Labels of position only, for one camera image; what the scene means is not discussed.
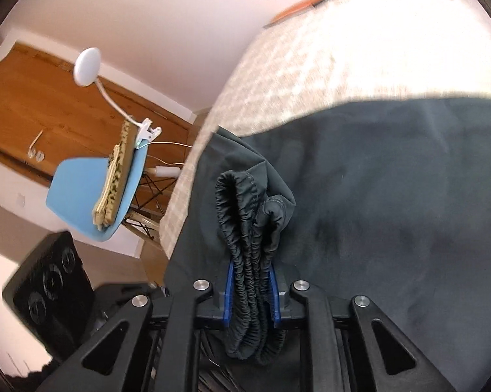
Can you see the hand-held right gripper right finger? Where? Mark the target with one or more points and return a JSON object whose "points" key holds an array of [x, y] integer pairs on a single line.
{"points": [[274, 302]]}

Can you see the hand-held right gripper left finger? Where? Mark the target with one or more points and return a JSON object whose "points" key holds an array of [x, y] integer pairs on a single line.
{"points": [[229, 298]]}

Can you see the dark grey pants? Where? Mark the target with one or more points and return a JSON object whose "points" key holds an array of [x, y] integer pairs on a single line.
{"points": [[372, 171]]}

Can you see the white wall socket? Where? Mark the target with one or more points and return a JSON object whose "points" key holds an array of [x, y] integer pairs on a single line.
{"points": [[21, 201]]}

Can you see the light blue chair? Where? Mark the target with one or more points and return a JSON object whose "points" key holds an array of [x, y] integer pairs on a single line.
{"points": [[76, 196]]}

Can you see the leopard print cloth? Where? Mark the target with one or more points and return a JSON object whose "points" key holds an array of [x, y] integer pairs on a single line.
{"points": [[123, 159]]}

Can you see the black box with round dials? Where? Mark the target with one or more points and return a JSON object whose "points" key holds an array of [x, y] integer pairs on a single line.
{"points": [[41, 294]]}

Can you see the white power adapter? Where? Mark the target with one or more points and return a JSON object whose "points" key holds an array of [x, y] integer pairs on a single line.
{"points": [[168, 170]]}

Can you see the checked beige blanket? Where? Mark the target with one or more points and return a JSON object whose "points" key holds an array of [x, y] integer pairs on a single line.
{"points": [[331, 57]]}

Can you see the beige folded cloth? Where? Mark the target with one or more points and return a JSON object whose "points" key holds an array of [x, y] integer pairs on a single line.
{"points": [[102, 212]]}

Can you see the wooden door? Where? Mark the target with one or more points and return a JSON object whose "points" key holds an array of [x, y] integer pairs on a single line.
{"points": [[45, 102]]}

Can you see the white clip lamp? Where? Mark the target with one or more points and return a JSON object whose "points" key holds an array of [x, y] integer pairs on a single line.
{"points": [[88, 65]]}

